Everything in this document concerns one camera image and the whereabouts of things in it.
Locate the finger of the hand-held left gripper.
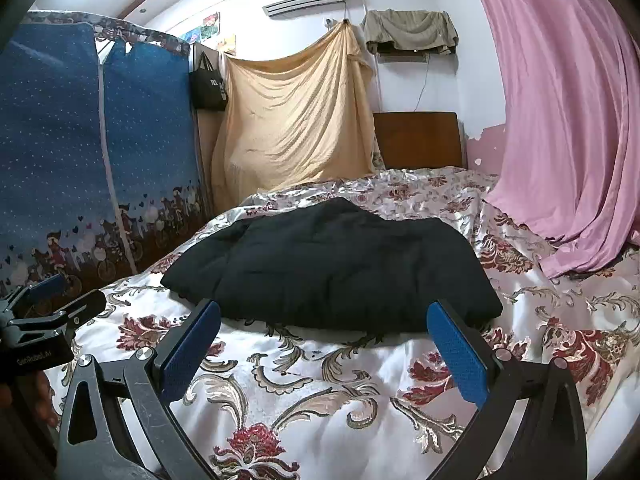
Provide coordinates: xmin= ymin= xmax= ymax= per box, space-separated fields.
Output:
xmin=10 ymin=290 xmax=108 ymax=334
xmin=20 ymin=275 xmax=66 ymax=306

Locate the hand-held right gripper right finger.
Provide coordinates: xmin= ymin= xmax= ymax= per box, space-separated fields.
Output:
xmin=426 ymin=299 xmax=587 ymax=480

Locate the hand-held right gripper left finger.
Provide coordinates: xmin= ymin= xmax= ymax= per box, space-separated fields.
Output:
xmin=57 ymin=299 xmax=222 ymax=480

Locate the black padded jacket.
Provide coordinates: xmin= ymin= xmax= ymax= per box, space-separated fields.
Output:
xmin=160 ymin=196 xmax=503 ymax=336

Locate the person's left hand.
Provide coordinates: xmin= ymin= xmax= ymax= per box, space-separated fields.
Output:
xmin=27 ymin=370 xmax=63 ymax=428

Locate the floral satin bedspread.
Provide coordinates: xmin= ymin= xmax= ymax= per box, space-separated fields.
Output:
xmin=55 ymin=167 xmax=640 ymax=480

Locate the blue fabric wardrobe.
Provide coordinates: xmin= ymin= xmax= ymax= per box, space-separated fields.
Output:
xmin=0 ymin=10 xmax=213 ymax=306

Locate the wooden headboard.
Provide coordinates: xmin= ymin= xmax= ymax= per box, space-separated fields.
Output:
xmin=372 ymin=111 xmax=466 ymax=171

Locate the pink curtain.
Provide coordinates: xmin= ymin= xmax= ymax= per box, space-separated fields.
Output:
xmin=462 ymin=0 xmax=640 ymax=281

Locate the beige hanging sheet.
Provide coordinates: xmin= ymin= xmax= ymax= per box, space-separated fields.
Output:
xmin=210 ymin=20 xmax=378 ymax=203

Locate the black tote bag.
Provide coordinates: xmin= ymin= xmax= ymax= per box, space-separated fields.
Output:
xmin=189 ymin=51 xmax=228 ymax=111

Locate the olive green cloth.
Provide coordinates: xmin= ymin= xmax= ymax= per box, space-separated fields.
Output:
xmin=362 ymin=8 xmax=460 ymax=56

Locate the thin wall cable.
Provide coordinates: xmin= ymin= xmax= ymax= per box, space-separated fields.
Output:
xmin=412 ymin=62 xmax=431 ymax=111

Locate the wall vent unit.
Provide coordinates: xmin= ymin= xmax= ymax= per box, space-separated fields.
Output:
xmin=375 ymin=49 xmax=431 ymax=65

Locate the colourful wall poster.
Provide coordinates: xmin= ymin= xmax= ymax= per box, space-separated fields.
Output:
xmin=184 ymin=11 xmax=237 ymax=54

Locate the white wall air conditioner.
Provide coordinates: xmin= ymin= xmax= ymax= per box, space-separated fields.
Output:
xmin=261 ymin=0 xmax=347 ymax=18

